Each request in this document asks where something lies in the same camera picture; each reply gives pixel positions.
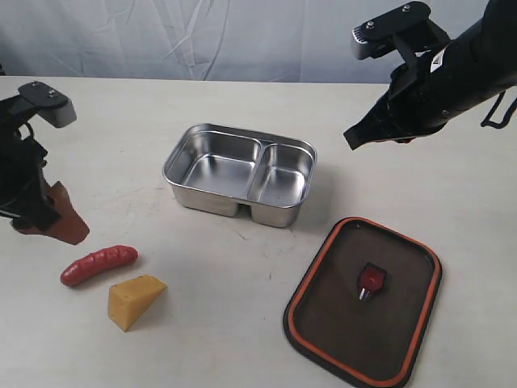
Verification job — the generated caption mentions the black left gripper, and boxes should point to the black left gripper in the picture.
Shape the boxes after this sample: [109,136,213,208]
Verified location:
[1,121,90,245]

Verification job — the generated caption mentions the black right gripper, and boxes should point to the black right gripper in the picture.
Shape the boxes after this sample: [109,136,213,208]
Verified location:
[343,44,477,150]

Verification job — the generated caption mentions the red toy sausage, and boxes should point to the red toy sausage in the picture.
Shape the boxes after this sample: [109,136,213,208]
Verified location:
[60,245,139,287]

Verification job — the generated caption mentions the yellow toy cheese wedge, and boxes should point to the yellow toy cheese wedge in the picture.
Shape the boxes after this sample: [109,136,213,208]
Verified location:
[107,275,167,332]

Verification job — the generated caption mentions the dark lid with orange seal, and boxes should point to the dark lid with orange seal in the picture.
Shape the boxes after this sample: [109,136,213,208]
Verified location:
[283,217,443,387]

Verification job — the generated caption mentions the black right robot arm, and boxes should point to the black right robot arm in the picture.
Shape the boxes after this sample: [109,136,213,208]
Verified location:
[343,1,516,150]

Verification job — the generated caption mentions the grey wrinkled backdrop cloth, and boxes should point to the grey wrinkled backdrop cloth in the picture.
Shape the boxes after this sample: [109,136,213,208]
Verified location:
[0,0,490,85]

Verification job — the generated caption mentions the steel two-compartment lunch box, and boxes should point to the steel two-compartment lunch box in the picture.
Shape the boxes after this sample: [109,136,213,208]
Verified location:
[162,123,317,228]

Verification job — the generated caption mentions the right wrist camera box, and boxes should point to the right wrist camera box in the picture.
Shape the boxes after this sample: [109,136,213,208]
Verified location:
[351,1,450,65]

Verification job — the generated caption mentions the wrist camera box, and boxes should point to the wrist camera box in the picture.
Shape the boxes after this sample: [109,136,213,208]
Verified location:
[351,1,450,65]
[1,81,77,129]

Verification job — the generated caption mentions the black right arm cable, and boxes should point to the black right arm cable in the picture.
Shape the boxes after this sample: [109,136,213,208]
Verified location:
[479,91,517,130]

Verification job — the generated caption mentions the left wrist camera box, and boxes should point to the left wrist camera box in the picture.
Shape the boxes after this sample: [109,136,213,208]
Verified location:
[1,81,77,129]

